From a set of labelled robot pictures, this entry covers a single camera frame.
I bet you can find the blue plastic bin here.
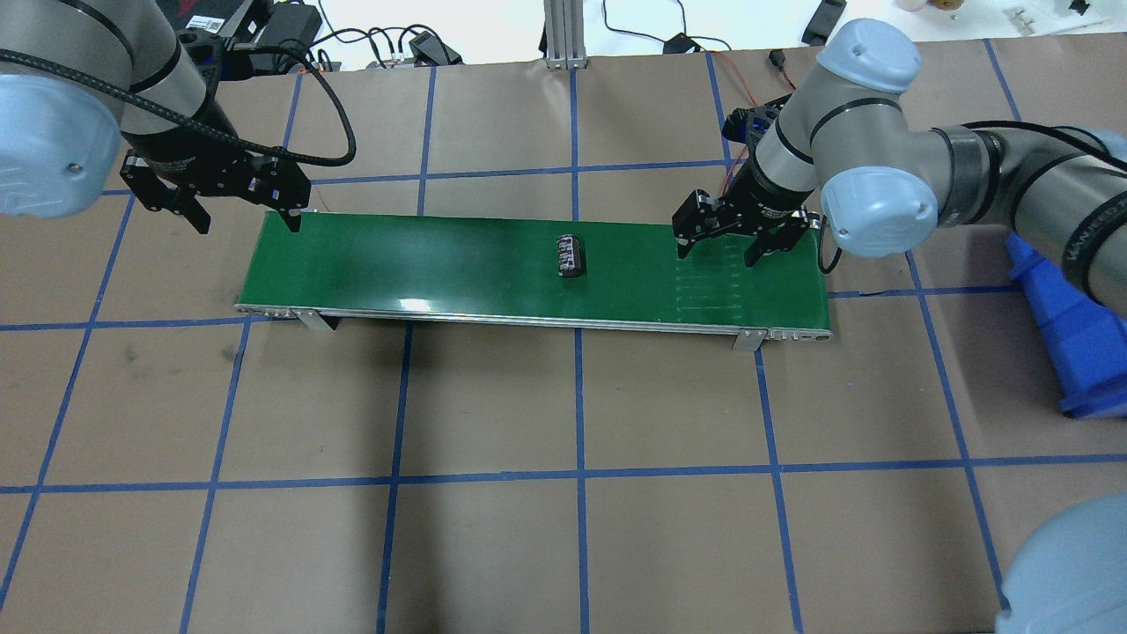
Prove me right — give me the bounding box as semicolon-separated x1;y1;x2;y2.
1005;232;1126;420

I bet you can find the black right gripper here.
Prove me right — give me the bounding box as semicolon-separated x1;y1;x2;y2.
671;162;813;269

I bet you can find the red black conveyor cable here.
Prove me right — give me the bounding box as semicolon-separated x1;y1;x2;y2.
704;51;777;203

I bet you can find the aluminium frame post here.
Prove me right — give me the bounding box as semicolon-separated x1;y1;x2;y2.
543;0;588;71

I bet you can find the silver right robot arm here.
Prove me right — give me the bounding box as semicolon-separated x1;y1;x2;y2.
672;18;1124;318

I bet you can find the black power adapter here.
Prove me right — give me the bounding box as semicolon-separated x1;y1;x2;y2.
408;32;464;66

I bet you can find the dark brown cylindrical capacitor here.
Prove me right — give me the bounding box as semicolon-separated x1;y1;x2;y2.
556;233;587;278

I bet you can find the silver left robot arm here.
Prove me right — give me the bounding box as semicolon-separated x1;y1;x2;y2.
1;1;311;234

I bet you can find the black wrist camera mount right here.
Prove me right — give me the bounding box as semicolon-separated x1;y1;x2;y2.
720;95;792;157

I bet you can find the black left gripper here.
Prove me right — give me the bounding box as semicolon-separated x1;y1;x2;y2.
118;149;313;234

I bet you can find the green conveyor belt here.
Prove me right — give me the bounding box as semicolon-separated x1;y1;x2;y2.
236;213;834;350

